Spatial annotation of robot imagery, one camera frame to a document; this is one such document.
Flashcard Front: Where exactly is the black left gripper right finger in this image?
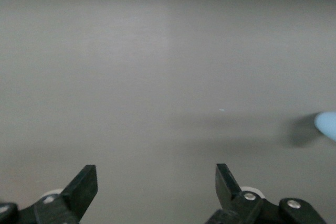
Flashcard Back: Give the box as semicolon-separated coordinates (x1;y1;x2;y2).
204;163;328;224

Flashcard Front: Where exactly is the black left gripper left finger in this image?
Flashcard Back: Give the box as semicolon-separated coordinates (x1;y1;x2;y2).
0;164;99;224

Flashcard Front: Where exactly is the light blue plastic cup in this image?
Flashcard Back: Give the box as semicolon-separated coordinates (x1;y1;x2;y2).
313;111;336;142

